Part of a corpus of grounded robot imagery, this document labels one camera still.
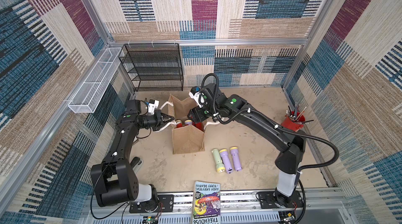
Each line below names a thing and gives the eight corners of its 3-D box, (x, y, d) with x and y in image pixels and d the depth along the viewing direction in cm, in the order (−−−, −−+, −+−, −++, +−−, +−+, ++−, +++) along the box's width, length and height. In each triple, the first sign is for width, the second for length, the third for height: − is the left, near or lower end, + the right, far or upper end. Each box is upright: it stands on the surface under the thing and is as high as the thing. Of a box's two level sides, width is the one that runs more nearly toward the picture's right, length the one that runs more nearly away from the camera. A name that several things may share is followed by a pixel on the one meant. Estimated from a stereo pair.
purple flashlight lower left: (227, 174, 82) (227, 172, 80) (219, 151, 90) (219, 150, 88) (234, 171, 83) (235, 170, 81) (225, 150, 90) (226, 148, 88)
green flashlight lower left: (217, 173, 83) (217, 171, 81) (211, 151, 91) (211, 149, 89) (225, 171, 84) (225, 169, 82) (218, 149, 92) (218, 147, 89)
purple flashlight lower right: (235, 171, 84) (236, 170, 81) (230, 149, 92) (230, 147, 89) (242, 170, 84) (243, 169, 82) (236, 148, 92) (237, 146, 90)
